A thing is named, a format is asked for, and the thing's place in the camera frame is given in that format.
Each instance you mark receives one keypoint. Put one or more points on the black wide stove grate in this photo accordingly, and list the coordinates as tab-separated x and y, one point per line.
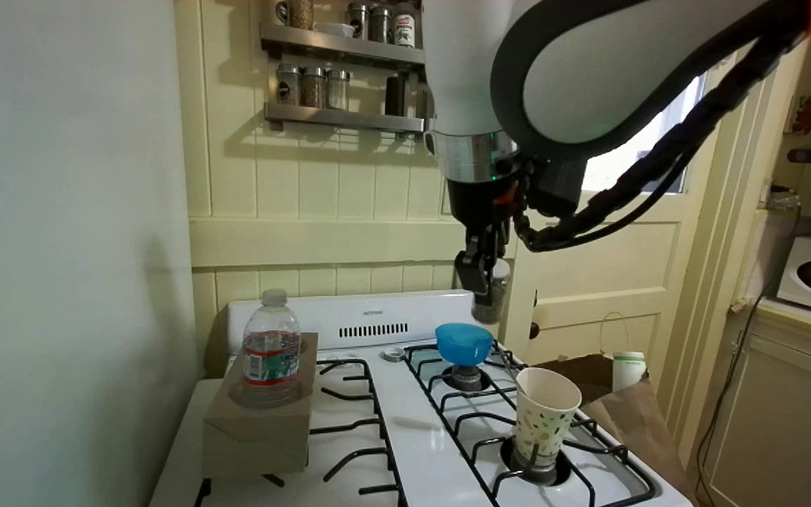
465	427

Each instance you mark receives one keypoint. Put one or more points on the brown cardboard box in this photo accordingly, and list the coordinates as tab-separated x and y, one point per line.
253	436

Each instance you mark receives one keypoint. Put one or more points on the wide brown spice jar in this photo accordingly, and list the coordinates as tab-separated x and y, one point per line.
294	12

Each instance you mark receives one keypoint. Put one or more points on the white label spice jar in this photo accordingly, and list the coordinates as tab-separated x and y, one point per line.
403	27

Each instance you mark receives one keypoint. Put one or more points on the clear plastic water bottle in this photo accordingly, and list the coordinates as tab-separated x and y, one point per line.
269	357

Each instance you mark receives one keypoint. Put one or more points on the black burner cap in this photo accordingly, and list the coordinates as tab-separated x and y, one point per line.
511	457
465	379

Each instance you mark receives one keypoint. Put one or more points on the dark spice jar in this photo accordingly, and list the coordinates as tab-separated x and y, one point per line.
359	19
377	23

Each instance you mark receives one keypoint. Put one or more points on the small white container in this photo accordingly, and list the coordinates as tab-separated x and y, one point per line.
629	374

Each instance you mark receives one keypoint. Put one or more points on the white gas stove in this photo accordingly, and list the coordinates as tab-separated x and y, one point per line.
422	479

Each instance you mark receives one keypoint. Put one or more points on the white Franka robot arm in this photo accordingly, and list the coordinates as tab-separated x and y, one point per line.
556	67

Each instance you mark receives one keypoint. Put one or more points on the small white lid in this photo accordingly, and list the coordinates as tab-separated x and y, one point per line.
396	353

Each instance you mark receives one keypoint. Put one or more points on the cream counter cabinet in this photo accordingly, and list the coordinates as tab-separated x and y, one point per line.
790	412

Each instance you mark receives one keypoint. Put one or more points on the cream panel door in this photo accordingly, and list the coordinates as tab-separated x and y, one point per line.
603	282

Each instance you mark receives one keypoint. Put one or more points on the long metal spice shelf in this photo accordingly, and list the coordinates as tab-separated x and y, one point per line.
351	119

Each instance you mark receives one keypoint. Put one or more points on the blue plastic bowl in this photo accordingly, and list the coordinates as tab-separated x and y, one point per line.
462	344

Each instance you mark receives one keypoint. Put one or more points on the dotted paper coffee cup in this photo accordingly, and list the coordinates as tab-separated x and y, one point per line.
545	423

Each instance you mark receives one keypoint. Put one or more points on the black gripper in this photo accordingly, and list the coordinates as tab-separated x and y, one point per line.
479	212

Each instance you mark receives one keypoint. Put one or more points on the black spice jar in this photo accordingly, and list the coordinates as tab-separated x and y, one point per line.
396	95

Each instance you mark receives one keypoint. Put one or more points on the black narrow stove grate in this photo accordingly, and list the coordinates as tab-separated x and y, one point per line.
367	427

